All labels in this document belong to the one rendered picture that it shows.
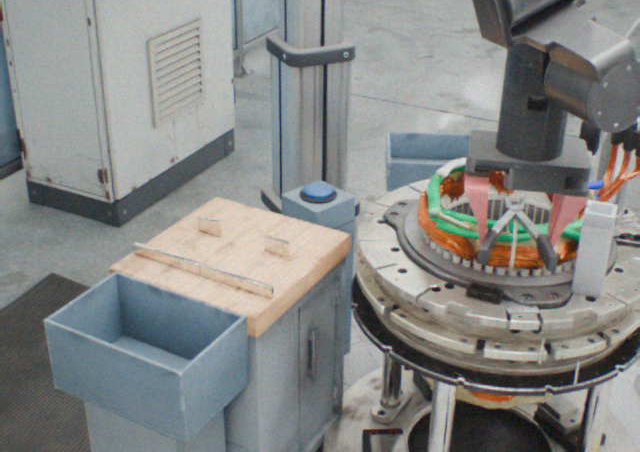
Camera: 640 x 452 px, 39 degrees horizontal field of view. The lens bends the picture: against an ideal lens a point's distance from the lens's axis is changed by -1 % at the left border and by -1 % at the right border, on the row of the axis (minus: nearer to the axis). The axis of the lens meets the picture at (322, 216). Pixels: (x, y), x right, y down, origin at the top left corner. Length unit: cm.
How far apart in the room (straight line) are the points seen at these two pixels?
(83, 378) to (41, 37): 238
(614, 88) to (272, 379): 50
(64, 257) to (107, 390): 229
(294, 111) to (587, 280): 59
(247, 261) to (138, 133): 233
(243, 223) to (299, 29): 36
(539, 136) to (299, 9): 61
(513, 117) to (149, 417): 44
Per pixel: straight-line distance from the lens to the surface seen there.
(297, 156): 137
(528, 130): 77
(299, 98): 133
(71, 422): 247
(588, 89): 70
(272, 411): 103
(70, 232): 335
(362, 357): 133
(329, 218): 118
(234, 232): 105
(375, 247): 96
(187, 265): 98
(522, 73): 76
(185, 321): 96
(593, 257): 90
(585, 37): 71
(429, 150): 134
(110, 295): 100
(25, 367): 268
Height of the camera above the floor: 157
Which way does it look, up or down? 28 degrees down
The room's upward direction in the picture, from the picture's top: 1 degrees clockwise
